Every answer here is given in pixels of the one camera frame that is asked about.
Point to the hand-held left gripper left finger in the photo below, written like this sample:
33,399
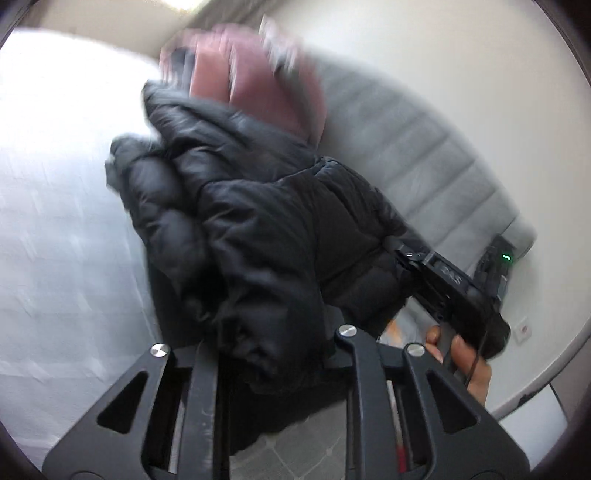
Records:
205,369

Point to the white wall socket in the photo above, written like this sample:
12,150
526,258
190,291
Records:
522,328

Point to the folded pink grey quilt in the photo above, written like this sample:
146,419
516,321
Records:
178,60

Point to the person's right hand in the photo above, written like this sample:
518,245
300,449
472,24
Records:
475,374

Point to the black puffer jacket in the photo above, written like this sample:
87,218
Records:
254,221

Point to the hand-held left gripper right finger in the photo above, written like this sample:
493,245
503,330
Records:
355,364

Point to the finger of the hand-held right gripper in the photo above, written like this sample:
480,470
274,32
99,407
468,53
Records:
408,256

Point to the pink velvet pillow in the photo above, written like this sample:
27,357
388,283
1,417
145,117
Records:
258,74

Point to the grey quilted headboard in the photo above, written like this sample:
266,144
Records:
415,152

